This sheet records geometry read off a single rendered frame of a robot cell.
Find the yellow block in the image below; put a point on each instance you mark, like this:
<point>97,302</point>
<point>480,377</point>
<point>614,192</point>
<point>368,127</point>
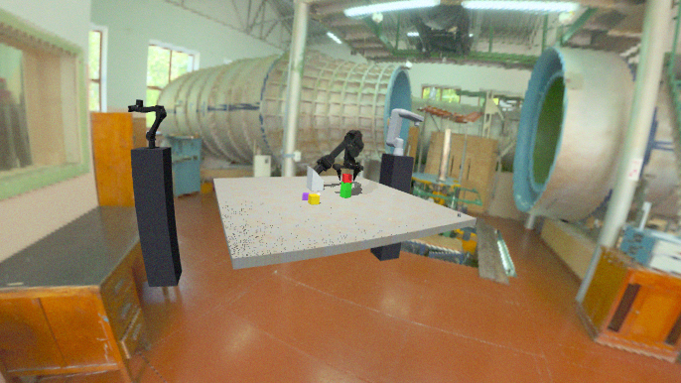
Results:
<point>313,199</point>

